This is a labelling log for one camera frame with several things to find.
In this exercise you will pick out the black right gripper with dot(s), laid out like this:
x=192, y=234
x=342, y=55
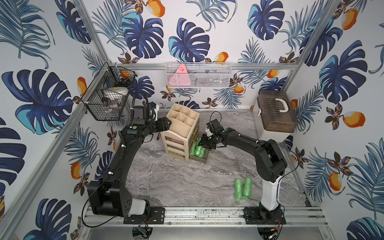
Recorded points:
x=203, y=143

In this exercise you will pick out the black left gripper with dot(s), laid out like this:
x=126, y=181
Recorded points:
x=163, y=124

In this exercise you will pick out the clear drawer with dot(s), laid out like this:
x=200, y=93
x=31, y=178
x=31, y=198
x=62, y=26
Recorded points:
x=196, y=129
x=193, y=139
x=201, y=160

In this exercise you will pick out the clear bottom drawer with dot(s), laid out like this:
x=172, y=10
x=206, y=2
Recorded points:
x=201, y=160

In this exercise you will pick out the clear top drawer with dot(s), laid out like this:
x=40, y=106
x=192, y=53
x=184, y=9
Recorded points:
x=196, y=129

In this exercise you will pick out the beige drawer organizer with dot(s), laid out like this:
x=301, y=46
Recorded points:
x=176, y=139

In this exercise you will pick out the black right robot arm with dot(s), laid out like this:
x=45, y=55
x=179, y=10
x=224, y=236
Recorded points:
x=270, y=165

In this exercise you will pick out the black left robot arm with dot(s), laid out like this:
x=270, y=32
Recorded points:
x=108, y=196

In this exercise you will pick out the pink triangle sponge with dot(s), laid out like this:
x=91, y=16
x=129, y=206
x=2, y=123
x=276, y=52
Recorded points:
x=180, y=78

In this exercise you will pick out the white bowl in basket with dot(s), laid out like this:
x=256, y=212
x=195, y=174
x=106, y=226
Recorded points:
x=115, y=93

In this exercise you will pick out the brown lidded storage box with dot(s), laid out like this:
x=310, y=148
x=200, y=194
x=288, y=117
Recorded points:
x=274, y=117

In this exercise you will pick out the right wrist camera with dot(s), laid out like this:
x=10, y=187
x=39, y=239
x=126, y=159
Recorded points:
x=208, y=132

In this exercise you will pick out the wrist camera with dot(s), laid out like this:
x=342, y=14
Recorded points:
x=208, y=132
x=154, y=108

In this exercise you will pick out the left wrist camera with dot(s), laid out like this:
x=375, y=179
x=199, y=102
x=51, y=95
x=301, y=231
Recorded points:
x=154, y=108

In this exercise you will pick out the white wire shelf basket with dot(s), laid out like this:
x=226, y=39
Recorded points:
x=204, y=75

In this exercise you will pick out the black wire basket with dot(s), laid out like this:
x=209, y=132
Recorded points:
x=101, y=108

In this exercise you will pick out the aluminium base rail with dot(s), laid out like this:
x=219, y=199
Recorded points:
x=233, y=217

